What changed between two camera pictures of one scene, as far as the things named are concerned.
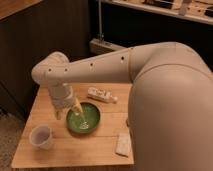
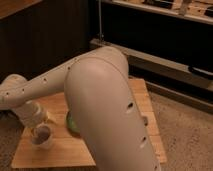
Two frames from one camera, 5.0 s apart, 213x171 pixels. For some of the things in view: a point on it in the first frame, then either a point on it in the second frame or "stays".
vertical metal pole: x=101 y=36 stays
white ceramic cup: x=42 y=136 stays
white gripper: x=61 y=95 to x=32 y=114
